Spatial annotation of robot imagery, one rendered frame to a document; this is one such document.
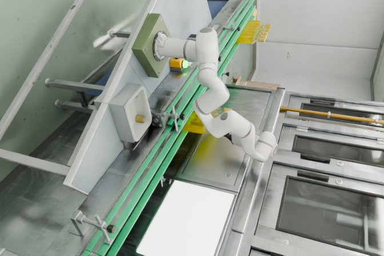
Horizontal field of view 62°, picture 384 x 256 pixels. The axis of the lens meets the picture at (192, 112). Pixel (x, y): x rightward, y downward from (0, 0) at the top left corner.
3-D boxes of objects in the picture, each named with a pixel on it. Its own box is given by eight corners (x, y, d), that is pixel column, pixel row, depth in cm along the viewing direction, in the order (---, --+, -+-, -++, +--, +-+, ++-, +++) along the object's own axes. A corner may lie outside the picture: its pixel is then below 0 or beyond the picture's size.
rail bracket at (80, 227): (68, 234, 123) (118, 252, 115) (52, 208, 113) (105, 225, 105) (76, 224, 126) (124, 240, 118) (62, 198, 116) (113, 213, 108)
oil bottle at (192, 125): (172, 128, 177) (208, 135, 170) (171, 121, 174) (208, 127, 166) (176, 122, 181) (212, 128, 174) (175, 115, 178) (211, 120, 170)
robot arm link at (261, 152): (239, 118, 142) (266, 136, 154) (227, 144, 140) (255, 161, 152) (253, 121, 135) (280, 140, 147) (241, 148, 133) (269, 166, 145)
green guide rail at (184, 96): (164, 113, 164) (179, 116, 161) (164, 112, 163) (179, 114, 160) (247, -2, 289) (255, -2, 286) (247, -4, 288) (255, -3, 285)
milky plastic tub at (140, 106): (120, 140, 153) (136, 144, 150) (108, 103, 139) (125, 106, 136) (138, 118, 165) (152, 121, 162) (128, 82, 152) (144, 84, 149)
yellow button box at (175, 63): (170, 70, 193) (181, 71, 190) (168, 59, 188) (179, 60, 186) (175, 64, 198) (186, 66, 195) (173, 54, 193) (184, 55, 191)
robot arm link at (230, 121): (246, 103, 143) (220, 119, 151) (215, 80, 131) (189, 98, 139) (252, 132, 133) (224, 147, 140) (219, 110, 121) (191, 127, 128)
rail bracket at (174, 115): (164, 131, 166) (186, 135, 161) (158, 106, 156) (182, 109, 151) (166, 128, 168) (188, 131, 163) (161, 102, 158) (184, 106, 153)
